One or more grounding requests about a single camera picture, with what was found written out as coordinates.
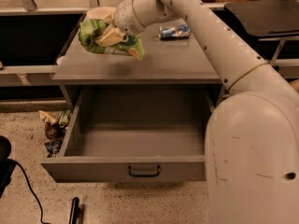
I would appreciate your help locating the black drawer handle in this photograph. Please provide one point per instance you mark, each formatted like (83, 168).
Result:
(143, 173)

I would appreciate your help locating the grey cabinet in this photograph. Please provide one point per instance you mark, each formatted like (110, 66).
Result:
(177, 61)

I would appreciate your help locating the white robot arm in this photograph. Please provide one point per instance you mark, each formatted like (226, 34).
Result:
(252, 137)

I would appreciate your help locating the blue silver soda can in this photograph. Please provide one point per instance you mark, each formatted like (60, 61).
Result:
(174, 32)

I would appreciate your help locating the white bowl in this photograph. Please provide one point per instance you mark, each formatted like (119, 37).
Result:
(96, 13)

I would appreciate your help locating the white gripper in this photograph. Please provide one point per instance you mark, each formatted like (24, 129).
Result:
(126, 18)

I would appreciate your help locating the pile of snack bags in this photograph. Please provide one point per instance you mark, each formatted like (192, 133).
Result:
(55, 129)

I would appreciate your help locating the grey open top drawer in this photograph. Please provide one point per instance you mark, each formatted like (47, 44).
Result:
(113, 128)

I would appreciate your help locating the black bar on floor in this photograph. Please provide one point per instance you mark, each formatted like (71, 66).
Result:
(75, 211)

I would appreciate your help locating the black device at left edge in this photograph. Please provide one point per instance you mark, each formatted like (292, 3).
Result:
(6, 164)

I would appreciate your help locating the green rice chip bag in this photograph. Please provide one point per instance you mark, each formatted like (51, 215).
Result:
(91, 30)

